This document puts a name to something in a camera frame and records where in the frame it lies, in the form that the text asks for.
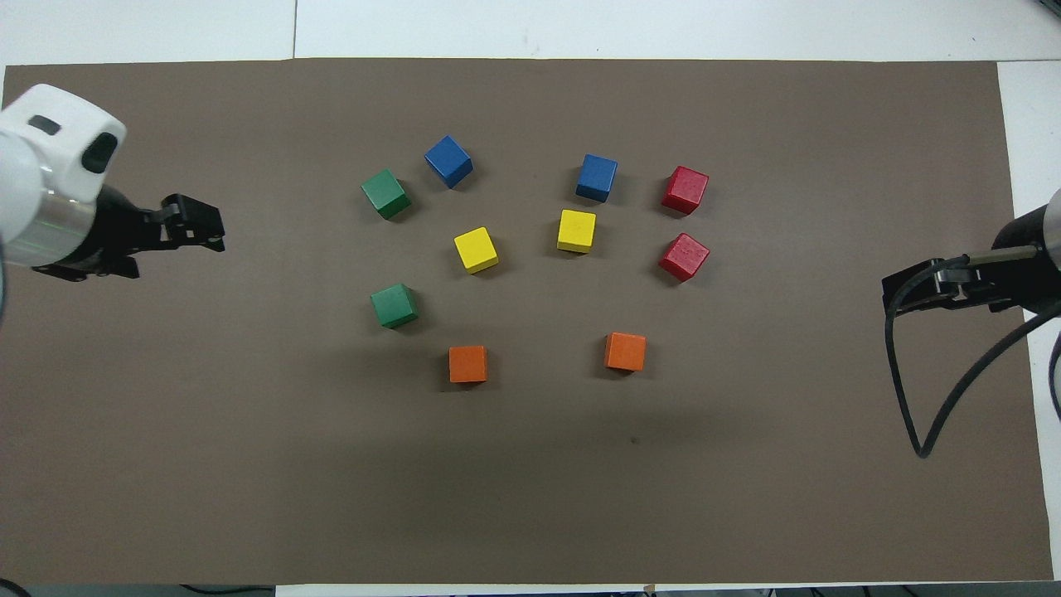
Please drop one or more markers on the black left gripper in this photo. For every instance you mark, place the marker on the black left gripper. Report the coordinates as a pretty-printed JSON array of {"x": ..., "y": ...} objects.
[{"x": 116, "y": 236}]

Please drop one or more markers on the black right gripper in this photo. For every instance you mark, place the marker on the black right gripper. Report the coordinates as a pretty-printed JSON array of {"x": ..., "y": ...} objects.
[{"x": 1028, "y": 274}]

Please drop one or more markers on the green wooden block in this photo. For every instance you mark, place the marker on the green wooden block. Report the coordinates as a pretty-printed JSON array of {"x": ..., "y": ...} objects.
[
  {"x": 385, "y": 193},
  {"x": 394, "y": 305}
]

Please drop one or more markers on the red wooden block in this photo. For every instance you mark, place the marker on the red wooden block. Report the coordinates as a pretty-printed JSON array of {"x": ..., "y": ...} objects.
[
  {"x": 685, "y": 190},
  {"x": 684, "y": 256}
]

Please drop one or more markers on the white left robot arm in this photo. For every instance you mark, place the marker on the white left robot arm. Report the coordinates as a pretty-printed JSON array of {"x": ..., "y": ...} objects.
[{"x": 46, "y": 174}]

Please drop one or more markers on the blue wooden block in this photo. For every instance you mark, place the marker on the blue wooden block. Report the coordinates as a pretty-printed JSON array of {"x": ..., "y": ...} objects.
[
  {"x": 448, "y": 161},
  {"x": 597, "y": 177}
]

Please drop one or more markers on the yellow wooden block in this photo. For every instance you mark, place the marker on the yellow wooden block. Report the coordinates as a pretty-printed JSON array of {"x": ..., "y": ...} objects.
[
  {"x": 476, "y": 249},
  {"x": 576, "y": 230}
]

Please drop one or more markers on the orange wooden block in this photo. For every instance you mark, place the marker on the orange wooden block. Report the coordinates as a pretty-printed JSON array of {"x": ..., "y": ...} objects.
[
  {"x": 468, "y": 364},
  {"x": 625, "y": 351}
]

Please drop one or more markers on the brown table mat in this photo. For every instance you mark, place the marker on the brown table mat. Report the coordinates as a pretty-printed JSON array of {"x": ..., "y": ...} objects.
[{"x": 530, "y": 481}]

